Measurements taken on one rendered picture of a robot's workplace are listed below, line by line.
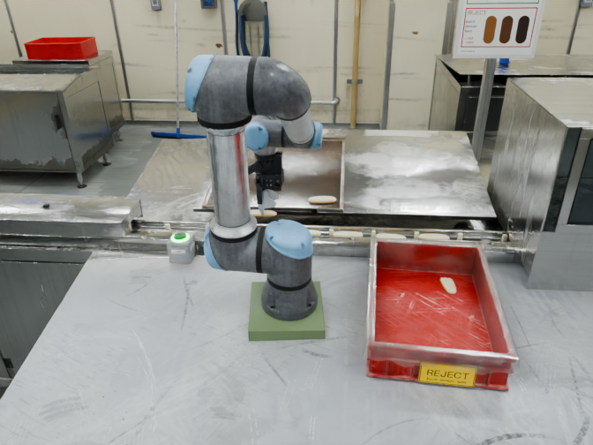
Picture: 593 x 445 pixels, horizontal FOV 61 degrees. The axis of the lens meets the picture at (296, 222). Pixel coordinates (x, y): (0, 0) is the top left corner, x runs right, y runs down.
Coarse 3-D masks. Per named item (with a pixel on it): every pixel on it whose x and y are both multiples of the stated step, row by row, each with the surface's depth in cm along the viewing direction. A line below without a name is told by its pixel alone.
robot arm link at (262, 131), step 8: (256, 120) 139; (264, 120) 139; (272, 120) 139; (280, 120) 140; (248, 128) 136; (256, 128) 135; (264, 128) 137; (272, 128) 137; (280, 128) 137; (248, 136) 137; (256, 136) 136; (264, 136) 136; (272, 136) 138; (280, 136) 137; (248, 144) 138; (256, 144) 137; (264, 144) 137; (272, 144) 139; (280, 144) 139
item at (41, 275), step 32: (0, 192) 208; (0, 256) 173; (32, 256) 172; (64, 256) 171; (0, 288) 180; (32, 288) 179; (64, 288) 178; (0, 320) 188; (32, 320) 187; (0, 352) 197; (0, 384) 206
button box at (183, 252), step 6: (174, 234) 160; (192, 234) 160; (186, 240) 156; (192, 240) 159; (168, 246) 156; (174, 246) 155; (180, 246) 155; (186, 246) 155; (192, 246) 159; (198, 246) 163; (168, 252) 157; (174, 252) 156; (180, 252) 156; (186, 252) 156; (192, 252) 160; (198, 252) 164; (174, 258) 157; (180, 258) 157; (186, 258) 157; (192, 258) 160
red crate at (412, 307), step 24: (384, 288) 145; (408, 288) 144; (432, 288) 144; (456, 288) 144; (384, 312) 135; (408, 312) 135; (432, 312) 135; (456, 312) 135; (480, 312) 135; (384, 336) 127; (408, 336) 127; (432, 336) 126; (456, 336) 126; (480, 336) 126; (384, 360) 112; (480, 384) 111; (504, 384) 111
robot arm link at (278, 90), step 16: (256, 64) 97; (272, 64) 97; (256, 80) 96; (272, 80) 96; (288, 80) 98; (304, 80) 104; (256, 96) 97; (272, 96) 97; (288, 96) 99; (304, 96) 103; (256, 112) 101; (272, 112) 101; (288, 112) 103; (304, 112) 108; (288, 128) 120; (304, 128) 122; (320, 128) 137; (288, 144) 139; (304, 144) 136; (320, 144) 138
